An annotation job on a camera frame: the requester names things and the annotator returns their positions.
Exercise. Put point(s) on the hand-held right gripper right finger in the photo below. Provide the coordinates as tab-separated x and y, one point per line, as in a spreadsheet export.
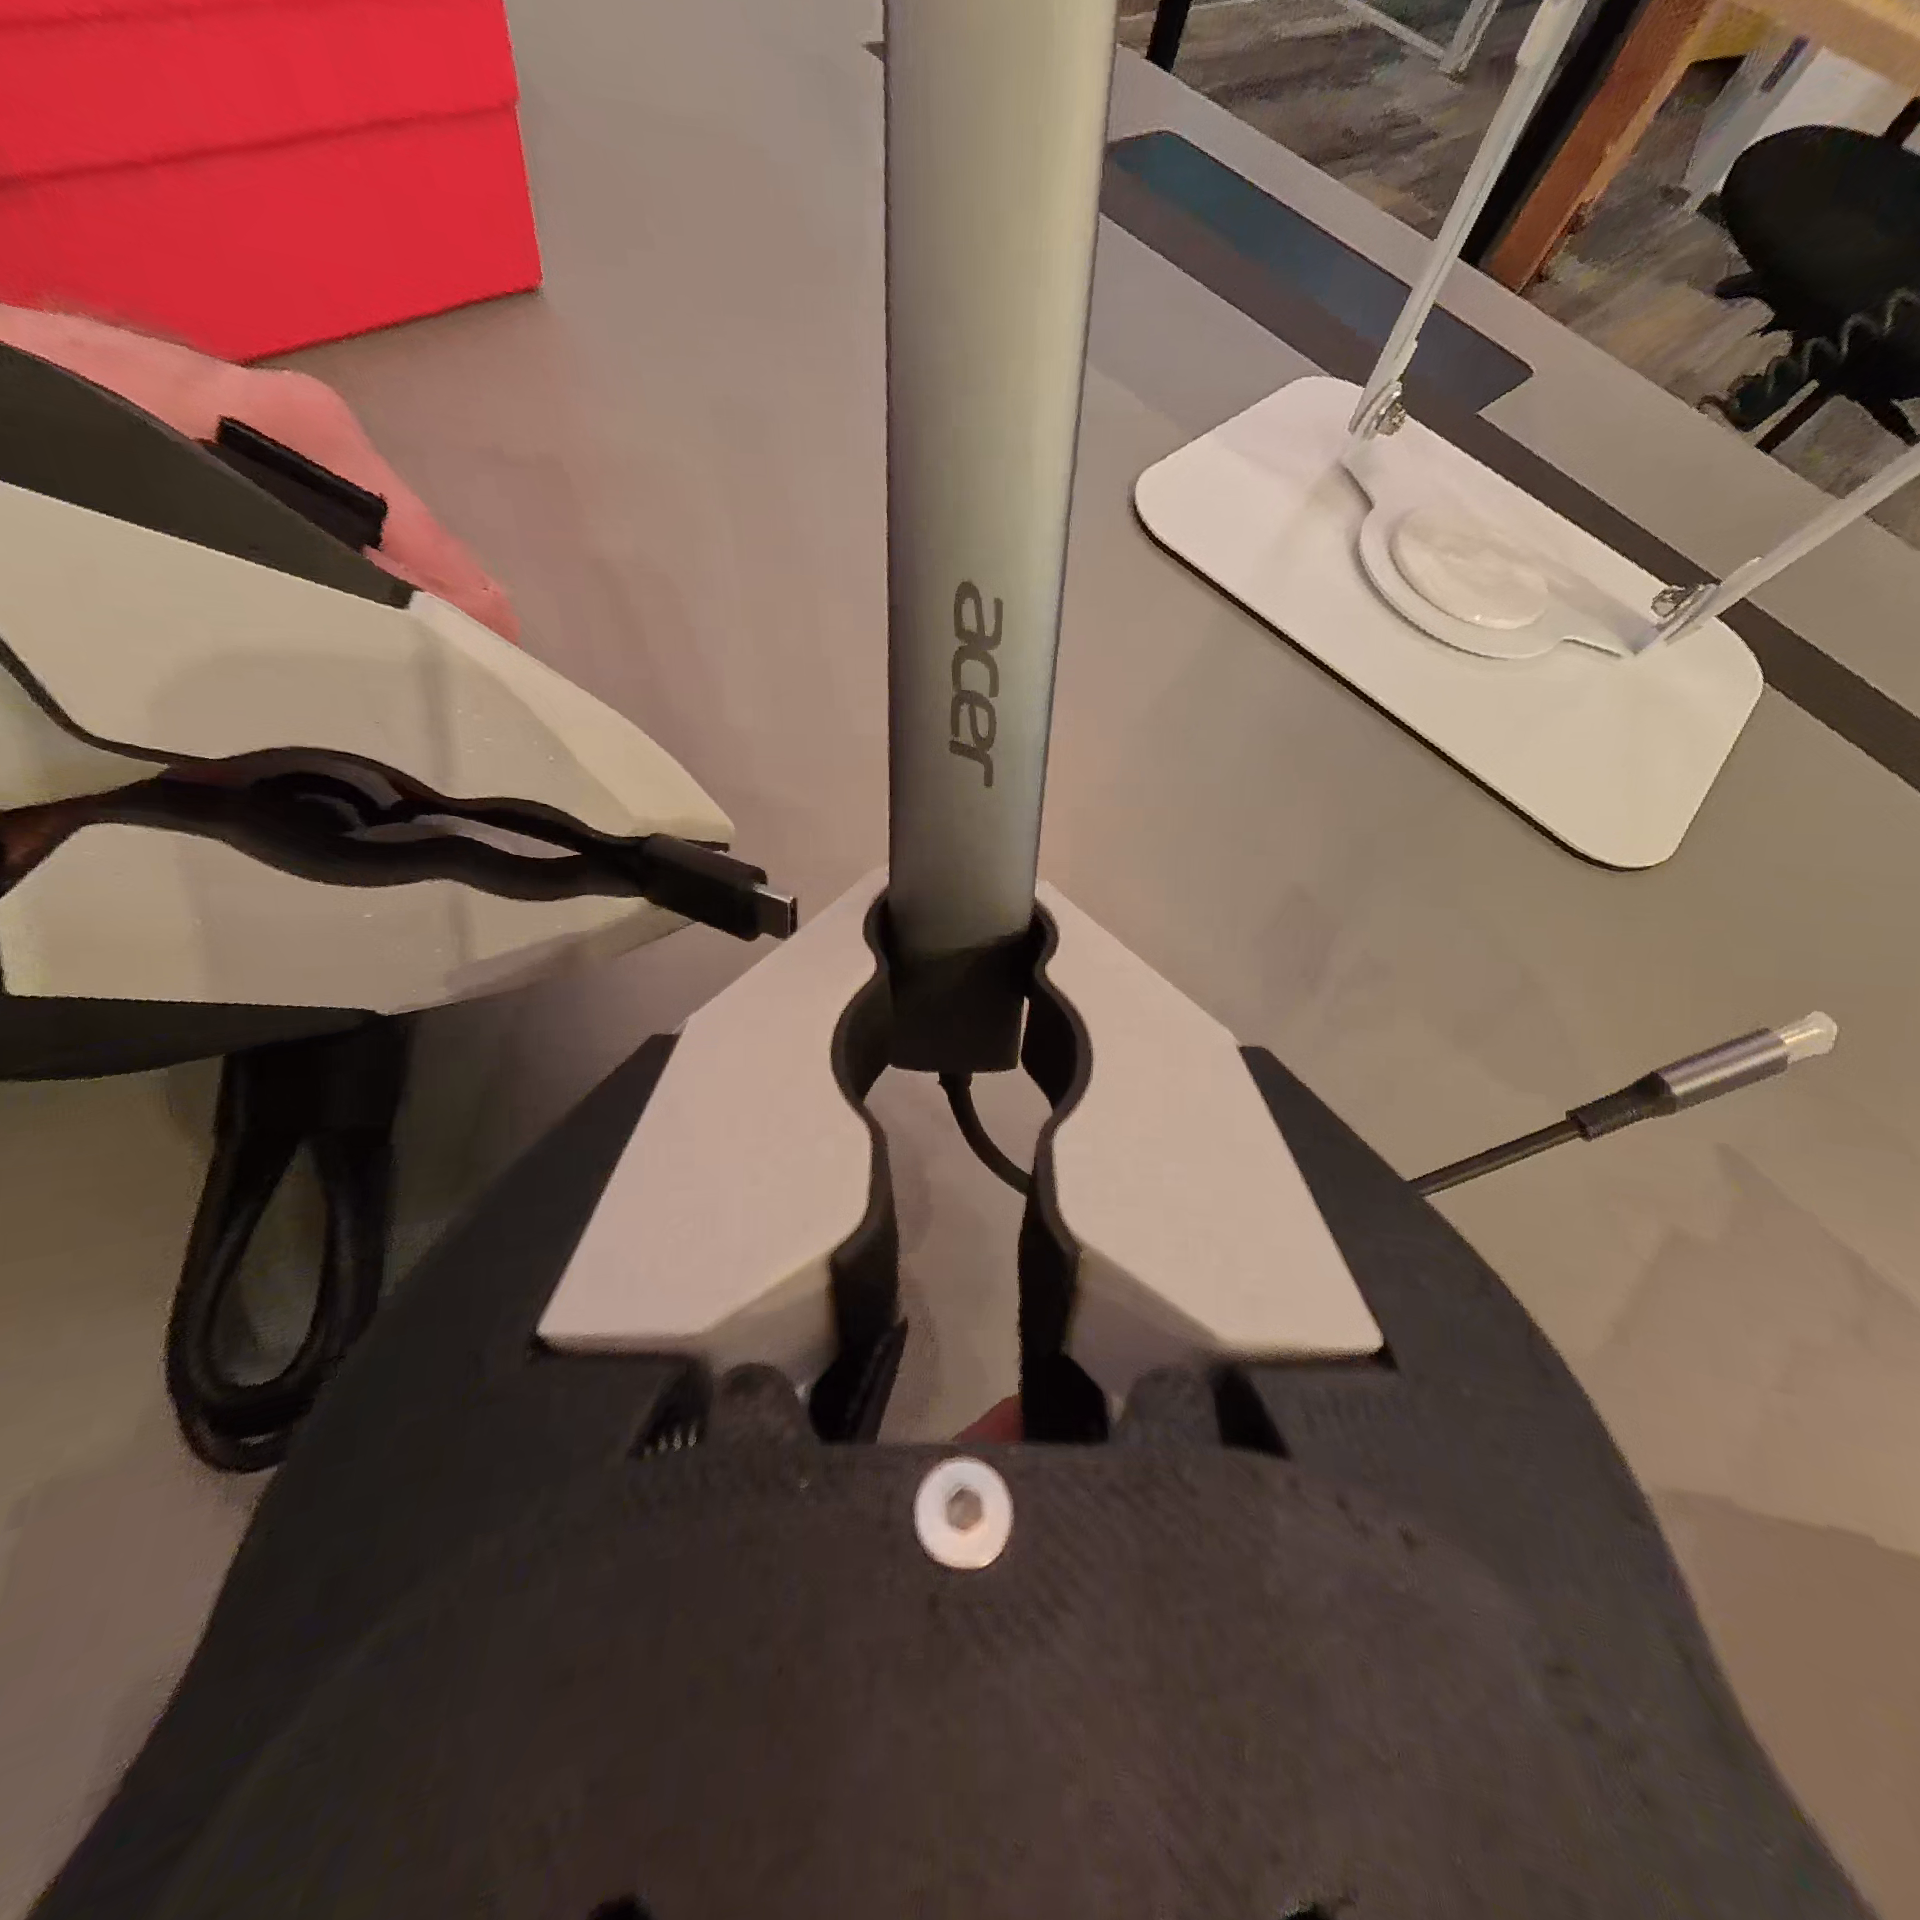
1202	1201

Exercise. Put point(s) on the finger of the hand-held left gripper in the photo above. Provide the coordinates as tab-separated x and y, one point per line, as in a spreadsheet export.
300	646
270	914

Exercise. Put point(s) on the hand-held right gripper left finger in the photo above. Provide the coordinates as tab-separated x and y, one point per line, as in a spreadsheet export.
708	1201

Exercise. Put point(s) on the red plastic bin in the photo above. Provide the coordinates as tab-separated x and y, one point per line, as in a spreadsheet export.
270	152

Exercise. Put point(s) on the white tablet stand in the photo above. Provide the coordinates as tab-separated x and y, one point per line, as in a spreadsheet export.
1682	93

